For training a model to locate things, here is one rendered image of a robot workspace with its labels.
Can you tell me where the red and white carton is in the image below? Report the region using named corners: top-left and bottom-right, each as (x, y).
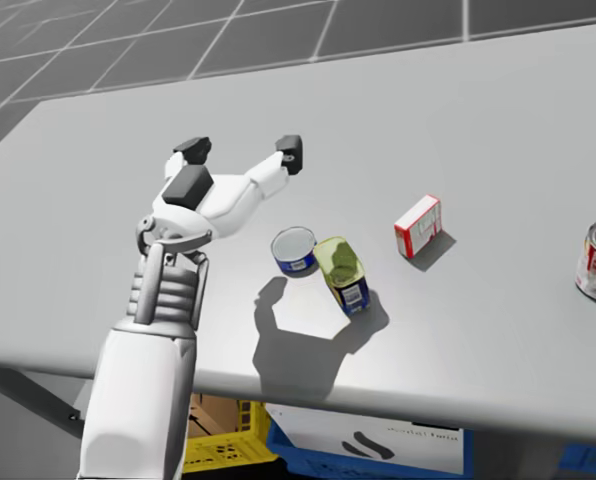
top-left (393, 193), bottom-right (443, 260)

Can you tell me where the blue box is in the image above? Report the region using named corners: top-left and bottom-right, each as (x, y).
top-left (265, 413), bottom-right (475, 480)

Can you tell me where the blue flat can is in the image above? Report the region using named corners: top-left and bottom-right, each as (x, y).
top-left (270, 225), bottom-right (318, 278)

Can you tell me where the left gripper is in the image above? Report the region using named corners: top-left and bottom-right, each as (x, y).
top-left (150, 133), bottom-right (305, 241)

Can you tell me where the green and blue rectangular can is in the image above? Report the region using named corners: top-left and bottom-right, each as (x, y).
top-left (311, 235), bottom-right (372, 318)

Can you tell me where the brown box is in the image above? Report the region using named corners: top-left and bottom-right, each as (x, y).
top-left (187, 393), bottom-right (244, 439)

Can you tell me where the yellow box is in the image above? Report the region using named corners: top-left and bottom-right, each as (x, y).
top-left (182, 398), bottom-right (280, 474)

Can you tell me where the white box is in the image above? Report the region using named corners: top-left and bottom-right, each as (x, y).
top-left (265, 402), bottom-right (467, 476)

